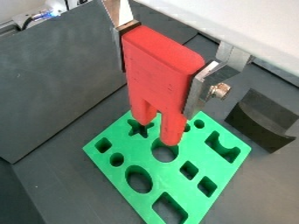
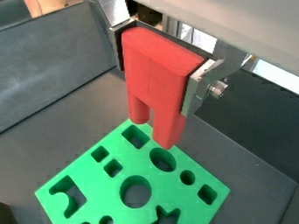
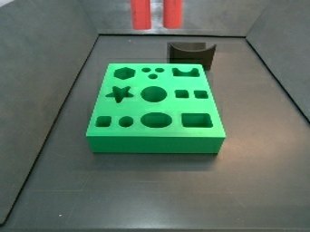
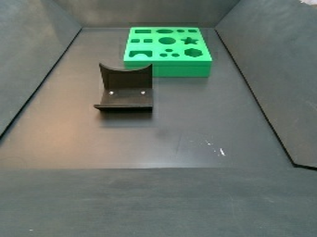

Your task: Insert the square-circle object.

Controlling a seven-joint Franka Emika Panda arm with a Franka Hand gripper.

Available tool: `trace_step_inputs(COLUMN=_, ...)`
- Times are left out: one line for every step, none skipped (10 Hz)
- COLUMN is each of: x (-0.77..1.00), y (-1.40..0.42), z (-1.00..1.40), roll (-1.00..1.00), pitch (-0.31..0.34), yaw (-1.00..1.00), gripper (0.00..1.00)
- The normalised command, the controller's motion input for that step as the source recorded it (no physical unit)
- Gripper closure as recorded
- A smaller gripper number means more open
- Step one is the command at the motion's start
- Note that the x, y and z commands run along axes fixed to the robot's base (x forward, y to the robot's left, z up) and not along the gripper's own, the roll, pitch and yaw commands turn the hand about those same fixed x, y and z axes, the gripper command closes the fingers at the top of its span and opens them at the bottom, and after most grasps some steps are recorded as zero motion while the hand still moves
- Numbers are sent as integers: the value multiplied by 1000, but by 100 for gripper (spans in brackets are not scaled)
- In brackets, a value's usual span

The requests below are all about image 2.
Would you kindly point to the green shape-sorting board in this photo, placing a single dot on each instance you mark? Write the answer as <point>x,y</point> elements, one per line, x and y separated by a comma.
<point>127,181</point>

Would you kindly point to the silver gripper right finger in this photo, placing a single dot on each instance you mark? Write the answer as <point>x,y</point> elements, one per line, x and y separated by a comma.
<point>206,80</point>

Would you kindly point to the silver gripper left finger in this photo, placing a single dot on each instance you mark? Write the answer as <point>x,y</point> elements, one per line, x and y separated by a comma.
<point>116,19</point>

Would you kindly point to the red square-circle peg object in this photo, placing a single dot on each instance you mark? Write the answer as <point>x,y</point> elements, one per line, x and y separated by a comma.
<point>156,66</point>

